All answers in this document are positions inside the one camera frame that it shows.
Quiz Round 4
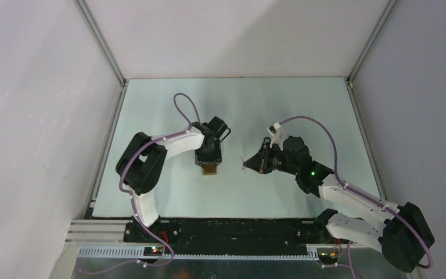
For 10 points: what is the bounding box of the controller board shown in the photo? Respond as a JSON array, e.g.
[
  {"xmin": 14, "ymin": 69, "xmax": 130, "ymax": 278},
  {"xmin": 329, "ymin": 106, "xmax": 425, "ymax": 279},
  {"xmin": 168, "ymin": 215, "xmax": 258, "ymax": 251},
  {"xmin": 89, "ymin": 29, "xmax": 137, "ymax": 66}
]
[
  {"xmin": 143, "ymin": 246, "xmax": 164, "ymax": 256},
  {"xmin": 318, "ymin": 252, "xmax": 340, "ymax": 268}
]

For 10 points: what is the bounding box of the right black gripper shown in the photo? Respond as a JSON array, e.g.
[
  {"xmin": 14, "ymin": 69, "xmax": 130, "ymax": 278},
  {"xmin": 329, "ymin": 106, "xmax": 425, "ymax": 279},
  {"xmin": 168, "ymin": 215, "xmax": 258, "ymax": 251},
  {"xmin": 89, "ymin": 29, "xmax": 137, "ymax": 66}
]
[{"xmin": 243, "ymin": 142, "xmax": 298, "ymax": 176}]

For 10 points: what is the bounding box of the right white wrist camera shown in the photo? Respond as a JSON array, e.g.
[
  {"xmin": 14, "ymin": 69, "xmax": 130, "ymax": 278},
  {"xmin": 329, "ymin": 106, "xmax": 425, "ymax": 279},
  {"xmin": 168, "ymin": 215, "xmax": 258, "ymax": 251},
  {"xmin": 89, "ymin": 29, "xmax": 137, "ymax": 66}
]
[{"xmin": 267, "ymin": 122, "xmax": 286, "ymax": 149}]

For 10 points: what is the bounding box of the right aluminium frame post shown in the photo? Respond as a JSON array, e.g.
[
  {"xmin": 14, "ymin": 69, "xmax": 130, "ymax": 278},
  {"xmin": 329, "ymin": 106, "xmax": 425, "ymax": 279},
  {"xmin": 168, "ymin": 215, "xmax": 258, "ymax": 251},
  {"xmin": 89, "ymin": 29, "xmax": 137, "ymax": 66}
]
[{"xmin": 347, "ymin": 0, "xmax": 399, "ymax": 83}]

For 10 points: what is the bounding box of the left aluminium frame post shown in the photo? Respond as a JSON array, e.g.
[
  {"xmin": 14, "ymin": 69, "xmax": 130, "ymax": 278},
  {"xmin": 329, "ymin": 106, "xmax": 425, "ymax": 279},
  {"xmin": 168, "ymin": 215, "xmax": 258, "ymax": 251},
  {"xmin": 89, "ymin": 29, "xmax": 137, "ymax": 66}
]
[{"xmin": 73, "ymin": 0, "xmax": 127, "ymax": 87}]

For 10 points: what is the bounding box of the aluminium frame post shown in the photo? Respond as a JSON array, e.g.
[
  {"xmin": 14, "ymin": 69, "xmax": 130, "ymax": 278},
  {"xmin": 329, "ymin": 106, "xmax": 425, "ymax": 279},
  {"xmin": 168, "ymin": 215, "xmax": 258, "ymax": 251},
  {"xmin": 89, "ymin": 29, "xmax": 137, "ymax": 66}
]
[
  {"xmin": 73, "ymin": 0, "xmax": 127, "ymax": 87},
  {"xmin": 347, "ymin": 0, "xmax": 399, "ymax": 83}
]

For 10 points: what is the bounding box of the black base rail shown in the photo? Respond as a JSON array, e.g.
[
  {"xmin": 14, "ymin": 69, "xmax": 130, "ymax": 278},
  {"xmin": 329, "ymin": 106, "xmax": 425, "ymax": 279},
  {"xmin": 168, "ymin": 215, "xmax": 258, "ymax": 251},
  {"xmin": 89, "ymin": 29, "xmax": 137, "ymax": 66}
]
[{"xmin": 123, "ymin": 217, "xmax": 348, "ymax": 256}]

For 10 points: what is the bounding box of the brass padlock long shackle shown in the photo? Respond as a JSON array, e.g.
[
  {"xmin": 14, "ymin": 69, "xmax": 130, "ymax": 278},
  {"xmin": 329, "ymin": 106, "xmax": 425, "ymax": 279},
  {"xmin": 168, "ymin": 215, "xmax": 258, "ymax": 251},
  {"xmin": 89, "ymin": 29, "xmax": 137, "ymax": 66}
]
[{"xmin": 202, "ymin": 163, "xmax": 217, "ymax": 176}]

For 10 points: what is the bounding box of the right controller board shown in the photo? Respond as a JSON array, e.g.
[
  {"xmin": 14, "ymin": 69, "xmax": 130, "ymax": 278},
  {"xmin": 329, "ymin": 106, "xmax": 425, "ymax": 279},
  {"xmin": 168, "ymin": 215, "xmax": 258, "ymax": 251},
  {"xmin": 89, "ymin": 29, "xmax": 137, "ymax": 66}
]
[{"xmin": 318, "ymin": 252, "xmax": 340, "ymax": 268}]

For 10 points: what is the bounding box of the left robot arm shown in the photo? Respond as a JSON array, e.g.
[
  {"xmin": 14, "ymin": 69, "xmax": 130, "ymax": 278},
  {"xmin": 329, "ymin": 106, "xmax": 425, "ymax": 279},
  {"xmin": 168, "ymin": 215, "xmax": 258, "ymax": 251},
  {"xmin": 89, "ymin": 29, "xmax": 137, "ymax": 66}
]
[{"xmin": 116, "ymin": 116, "xmax": 231, "ymax": 242}]

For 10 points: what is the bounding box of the left controller board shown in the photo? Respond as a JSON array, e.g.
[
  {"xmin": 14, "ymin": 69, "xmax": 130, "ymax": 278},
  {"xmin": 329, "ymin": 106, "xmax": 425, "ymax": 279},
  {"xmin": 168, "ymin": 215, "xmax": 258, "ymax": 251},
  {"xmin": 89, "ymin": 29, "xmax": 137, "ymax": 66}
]
[{"xmin": 143, "ymin": 246, "xmax": 164, "ymax": 256}]

